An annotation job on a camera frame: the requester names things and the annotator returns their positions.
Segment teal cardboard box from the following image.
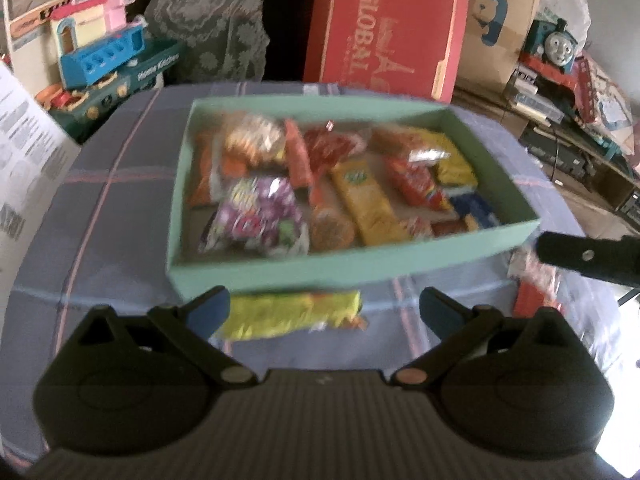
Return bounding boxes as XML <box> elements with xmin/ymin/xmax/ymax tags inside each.
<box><xmin>166</xmin><ymin>96</ymin><xmax>542</xmax><ymax>296</ymax></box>

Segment blue plastic toy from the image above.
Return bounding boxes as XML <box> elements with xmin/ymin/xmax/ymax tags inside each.
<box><xmin>60</xmin><ymin>25</ymin><xmax>148</xmax><ymax>91</ymax></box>

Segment red multicoloured print snack packet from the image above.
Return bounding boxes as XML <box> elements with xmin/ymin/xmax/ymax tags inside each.
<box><xmin>382</xmin><ymin>155</ymin><xmax>451</xmax><ymax>211</ymax></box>

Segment grey electronic device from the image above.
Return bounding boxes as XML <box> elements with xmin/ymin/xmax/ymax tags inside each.
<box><xmin>505</xmin><ymin>67</ymin><xmax>566</xmax><ymax>123</ymax></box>

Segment red cardboard box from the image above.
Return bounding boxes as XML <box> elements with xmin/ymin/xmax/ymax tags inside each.
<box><xmin>303</xmin><ymin>0</ymin><xmax>471</xmax><ymax>103</ymax></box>

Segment blue snack packet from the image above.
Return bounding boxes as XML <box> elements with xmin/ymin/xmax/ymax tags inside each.
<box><xmin>450</xmin><ymin>192</ymin><xmax>501</xmax><ymax>233</ymax></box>

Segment orange toy food pieces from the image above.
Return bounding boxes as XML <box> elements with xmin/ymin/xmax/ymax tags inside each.
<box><xmin>35</xmin><ymin>82</ymin><xmax>86</xmax><ymax>113</ymax></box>

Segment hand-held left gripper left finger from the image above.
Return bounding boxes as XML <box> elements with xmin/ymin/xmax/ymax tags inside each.
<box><xmin>75</xmin><ymin>285</ymin><xmax>255</xmax><ymax>388</ymax></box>

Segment long yellow snack packet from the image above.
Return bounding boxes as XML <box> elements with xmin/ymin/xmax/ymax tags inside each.
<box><xmin>327</xmin><ymin>159</ymin><xmax>408</xmax><ymax>247</ymax></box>

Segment blue toy train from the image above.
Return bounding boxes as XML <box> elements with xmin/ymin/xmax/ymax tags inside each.
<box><xmin>520</xmin><ymin>17</ymin><xmax>583</xmax><ymax>78</ymax></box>

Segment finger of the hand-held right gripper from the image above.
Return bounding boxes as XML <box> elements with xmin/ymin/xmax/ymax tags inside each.
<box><xmin>535</xmin><ymin>231</ymin><xmax>640</xmax><ymax>291</ymax></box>

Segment pink plastic toy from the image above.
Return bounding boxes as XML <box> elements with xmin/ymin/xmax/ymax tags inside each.
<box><xmin>55</xmin><ymin>0</ymin><xmax>138</xmax><ymax>58</ymax></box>

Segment round cookie tube packet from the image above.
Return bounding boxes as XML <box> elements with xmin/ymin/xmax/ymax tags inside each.
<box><xmin>309</xmin><ymin>205</ymin><xmax>357</xmax><ymax>253</ymax></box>

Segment white plastic bag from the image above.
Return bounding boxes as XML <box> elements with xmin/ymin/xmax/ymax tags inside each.
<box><xmin>542</xmin><ymin>0</ymin><xmax>592</xmax><ymax>56</ymax></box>

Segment grey lace cloth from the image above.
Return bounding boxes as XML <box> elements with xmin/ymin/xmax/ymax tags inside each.
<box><xmin>145</xmin><ymin>0</ymin><xmax>271</xmax><ymax>82</ymax></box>

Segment yellow-green snack packet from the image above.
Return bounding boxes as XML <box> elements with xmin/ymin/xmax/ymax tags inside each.
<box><xmin>217</xmin><ymin>290</ymin><xmax>363</xmax><ymax>342</ymax></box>

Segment white toy kitchen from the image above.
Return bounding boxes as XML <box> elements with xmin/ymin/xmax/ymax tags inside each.
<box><xmin>2</xmin><ymin>0</ymin><xmax>121</xmax><ymax>91</ymax></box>

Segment purple snack packet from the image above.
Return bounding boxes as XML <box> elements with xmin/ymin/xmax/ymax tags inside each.
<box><xmin>199</xmin><ymin>175</ymin><xmax>310</xmax><ymax>260</ymax></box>

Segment orange-red slim snack packet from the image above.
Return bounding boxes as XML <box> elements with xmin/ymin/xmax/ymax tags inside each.
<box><xmin>407</xmin><ymin>215</ymin><xmax>471</xmax><ymax>238</ymax></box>
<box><xmin>284</xmin><ymin>119</ymin><xmax>315</xmax><ymax>188</ymax></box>

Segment golden yellow snack packet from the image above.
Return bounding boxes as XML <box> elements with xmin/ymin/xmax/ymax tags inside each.
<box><xmin>410</xmin><ymin>130</ymin><xmax>480</xmax><ymax>188</ymax></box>

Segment clear cookie packet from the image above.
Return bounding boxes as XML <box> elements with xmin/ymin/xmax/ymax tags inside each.
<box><xmin>220</xmin><ymin>112</ymin><xmax>287</xmax><ymax>166</ymax></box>

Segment pink patterned snack packet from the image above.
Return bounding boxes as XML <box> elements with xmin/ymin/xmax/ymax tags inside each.
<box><xmin>507</xmin><ymin>245</ymin><xmax>551</xmax><ymax>281</ymax></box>

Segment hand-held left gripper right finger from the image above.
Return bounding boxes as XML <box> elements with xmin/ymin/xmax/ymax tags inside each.
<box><xmin>389</xmin><ymin>286</ymin><xmax>572</xmax><ymax>387</ymax></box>

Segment pile of books and papers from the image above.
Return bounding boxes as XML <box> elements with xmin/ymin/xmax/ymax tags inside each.
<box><xmin>575</xmin><ymin>55</ymin><xmax>640</xmax><ymax>161</ymax></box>

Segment green toy kitchen box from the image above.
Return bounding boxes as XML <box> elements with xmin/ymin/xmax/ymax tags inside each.
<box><xmin>50</xmin><ymin>40</ymin><xmax>186</xmax><ymax>143</ymax></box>

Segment black stereo equipment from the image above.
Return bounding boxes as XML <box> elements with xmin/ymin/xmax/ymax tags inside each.
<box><xmin>520</xmin><ymin>122</ymin><xmax>608</xmax><ymax>188</ymax></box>

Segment bear print cardboard box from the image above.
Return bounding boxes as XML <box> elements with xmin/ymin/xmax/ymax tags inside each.
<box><xmin>452</xmin><ymin>0</ymin><xmax>548</xmax><ymax>106</ymax></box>

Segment printed paper sheet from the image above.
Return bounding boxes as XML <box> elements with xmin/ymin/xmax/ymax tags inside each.
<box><xmin>0</xmin><ymin>62</ymin><xmax>83</xmax><ymax>271</ymax></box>

